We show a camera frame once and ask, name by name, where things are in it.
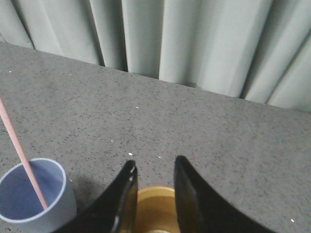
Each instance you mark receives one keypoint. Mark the grey pleated curtain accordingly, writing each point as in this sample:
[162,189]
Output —
[257,50]

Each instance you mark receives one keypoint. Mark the blue plastic cup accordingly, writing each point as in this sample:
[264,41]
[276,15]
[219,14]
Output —
[20,206]

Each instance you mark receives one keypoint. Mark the pink chopstick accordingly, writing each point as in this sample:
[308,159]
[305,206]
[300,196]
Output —
[21,153]

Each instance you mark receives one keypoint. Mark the bamboo cylindrical holder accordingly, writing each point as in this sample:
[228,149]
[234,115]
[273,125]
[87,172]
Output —
[162,209]

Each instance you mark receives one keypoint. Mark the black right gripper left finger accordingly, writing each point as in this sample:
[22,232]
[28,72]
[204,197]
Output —
[114,211]

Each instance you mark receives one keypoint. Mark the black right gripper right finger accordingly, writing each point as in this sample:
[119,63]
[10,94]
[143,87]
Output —
[200,209]

